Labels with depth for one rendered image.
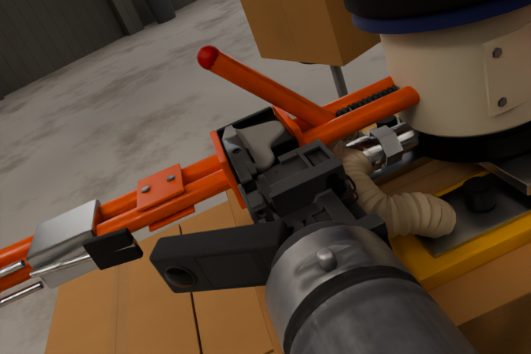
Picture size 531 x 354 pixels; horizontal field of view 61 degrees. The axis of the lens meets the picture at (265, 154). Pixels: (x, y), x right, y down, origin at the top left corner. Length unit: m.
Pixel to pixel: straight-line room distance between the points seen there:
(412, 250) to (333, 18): 1.44
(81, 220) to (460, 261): 0.37
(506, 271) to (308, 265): 0.25
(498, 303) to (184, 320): 0.82
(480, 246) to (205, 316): 0.77
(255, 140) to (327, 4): 1.42
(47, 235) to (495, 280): 0.43
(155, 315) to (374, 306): 1.00
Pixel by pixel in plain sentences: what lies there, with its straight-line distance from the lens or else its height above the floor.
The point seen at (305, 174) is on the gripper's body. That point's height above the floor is 1.11.
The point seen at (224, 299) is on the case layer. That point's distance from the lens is 1.13.
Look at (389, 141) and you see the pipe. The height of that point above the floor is 1.03.
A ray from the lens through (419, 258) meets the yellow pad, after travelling 0.46.
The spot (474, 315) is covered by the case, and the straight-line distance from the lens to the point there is 0.44.
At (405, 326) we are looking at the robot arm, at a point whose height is 1.11.
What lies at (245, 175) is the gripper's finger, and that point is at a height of 1.12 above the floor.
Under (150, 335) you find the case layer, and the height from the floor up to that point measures 0.54.
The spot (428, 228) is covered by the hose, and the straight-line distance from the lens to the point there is 0.45.
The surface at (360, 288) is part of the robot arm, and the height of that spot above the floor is 1.12.
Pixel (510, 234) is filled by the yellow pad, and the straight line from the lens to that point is 0.48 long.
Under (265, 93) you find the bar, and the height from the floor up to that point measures 1.14.
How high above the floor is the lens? 1.30
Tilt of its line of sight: 28 degrees down
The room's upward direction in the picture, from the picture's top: 22 degrees counter-clockwise
